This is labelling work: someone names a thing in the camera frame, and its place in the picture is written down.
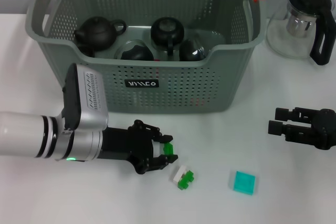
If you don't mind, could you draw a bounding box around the teal flat plate brick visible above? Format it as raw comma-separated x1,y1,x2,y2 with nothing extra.
232,170,257,196

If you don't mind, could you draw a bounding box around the glass teapot black lid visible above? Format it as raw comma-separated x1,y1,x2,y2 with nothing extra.
266,0,336,66

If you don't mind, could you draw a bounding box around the dark green building brick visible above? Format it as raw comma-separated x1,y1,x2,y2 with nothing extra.
163,142,175,156

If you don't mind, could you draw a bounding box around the white long building brick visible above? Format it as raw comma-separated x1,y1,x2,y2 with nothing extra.
172,165,190,183

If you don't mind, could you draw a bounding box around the black clay teapot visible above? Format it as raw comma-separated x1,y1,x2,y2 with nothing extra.
73,16,128,51

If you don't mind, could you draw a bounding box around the glass teacup black base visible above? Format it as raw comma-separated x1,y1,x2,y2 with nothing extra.
178,38,206,61
150,17,185,56
115,39,155,61

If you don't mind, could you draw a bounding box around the green car-shaped brick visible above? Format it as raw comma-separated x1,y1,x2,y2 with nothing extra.
177,170,195,190

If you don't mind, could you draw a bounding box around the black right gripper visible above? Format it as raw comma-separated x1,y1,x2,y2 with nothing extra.
268,107,336,151

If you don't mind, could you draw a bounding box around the grey perforated storage bin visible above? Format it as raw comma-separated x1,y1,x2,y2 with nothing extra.
25,0,266,114

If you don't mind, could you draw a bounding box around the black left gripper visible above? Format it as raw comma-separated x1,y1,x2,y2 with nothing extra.
101,119,179,175

